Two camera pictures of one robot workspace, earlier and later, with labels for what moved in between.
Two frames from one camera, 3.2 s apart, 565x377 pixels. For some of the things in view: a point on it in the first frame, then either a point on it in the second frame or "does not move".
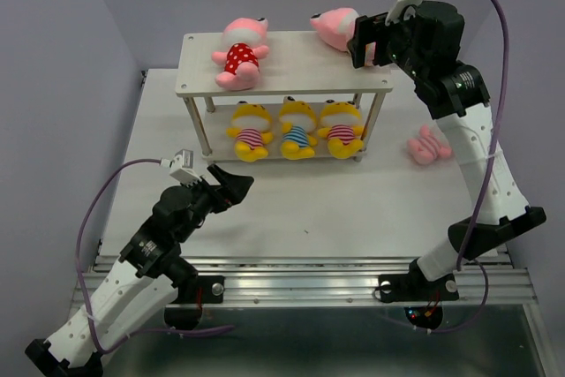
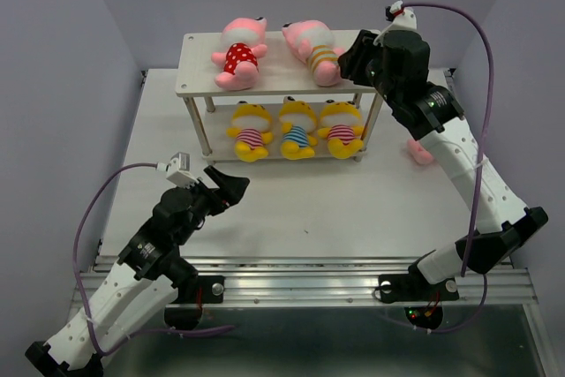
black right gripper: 373,28 → 352,61
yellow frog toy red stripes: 342,125 does not move
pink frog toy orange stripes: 335,26 → 312,41
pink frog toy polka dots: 244,45 does not move
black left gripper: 232,190 does not move
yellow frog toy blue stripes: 298,121 does not move
